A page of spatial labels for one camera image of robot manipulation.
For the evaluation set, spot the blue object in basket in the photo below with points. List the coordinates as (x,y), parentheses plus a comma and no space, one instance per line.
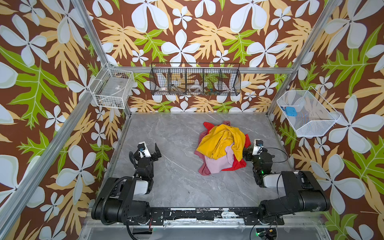
(290,111)

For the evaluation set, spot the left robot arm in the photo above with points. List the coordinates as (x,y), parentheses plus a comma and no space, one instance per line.
(115,202)

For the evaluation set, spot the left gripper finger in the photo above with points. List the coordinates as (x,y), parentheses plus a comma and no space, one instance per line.
(141,147)
(157,153)

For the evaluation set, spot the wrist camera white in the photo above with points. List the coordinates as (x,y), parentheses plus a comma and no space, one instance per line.
(146,153)
(258,147)

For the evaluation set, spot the yellow cloth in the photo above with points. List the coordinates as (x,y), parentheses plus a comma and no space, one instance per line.
(214,143)

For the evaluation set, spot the white wire basket right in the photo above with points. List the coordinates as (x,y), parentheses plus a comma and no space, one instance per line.
(316,116)

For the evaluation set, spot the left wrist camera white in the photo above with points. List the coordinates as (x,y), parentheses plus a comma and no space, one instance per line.
(146,153)

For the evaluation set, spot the aluminium frame post left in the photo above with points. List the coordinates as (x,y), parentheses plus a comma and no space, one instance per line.
(56,143)

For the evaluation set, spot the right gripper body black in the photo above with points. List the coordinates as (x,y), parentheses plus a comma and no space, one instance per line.
(250,153)

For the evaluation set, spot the white wire basket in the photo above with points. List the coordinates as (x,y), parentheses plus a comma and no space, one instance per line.
(111,87)
(316,116)

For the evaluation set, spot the black wire basket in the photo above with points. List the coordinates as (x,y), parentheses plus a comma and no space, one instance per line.
(211,79)

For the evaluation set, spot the aluminium frame post right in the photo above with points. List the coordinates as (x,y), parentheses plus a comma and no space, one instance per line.
(315,32)

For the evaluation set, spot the aluminium frame post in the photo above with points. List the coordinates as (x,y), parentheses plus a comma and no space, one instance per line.
(315,32)
(56,143)

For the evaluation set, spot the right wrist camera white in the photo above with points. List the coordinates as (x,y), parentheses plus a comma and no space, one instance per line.
(258,147)

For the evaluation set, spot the light pink cloth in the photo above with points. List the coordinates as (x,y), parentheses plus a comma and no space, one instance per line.
(212,166)

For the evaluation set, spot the white wire basket left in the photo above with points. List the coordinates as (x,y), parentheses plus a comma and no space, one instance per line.
(111,87)

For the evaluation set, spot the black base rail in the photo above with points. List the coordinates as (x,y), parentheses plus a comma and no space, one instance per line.
(247,216)

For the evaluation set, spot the red cloth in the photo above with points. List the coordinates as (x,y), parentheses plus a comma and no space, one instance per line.
(221,148)

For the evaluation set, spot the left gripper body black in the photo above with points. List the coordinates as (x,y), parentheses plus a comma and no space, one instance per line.
(153,158)

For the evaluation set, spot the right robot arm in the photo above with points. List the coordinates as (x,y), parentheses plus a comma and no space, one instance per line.
(297,191)

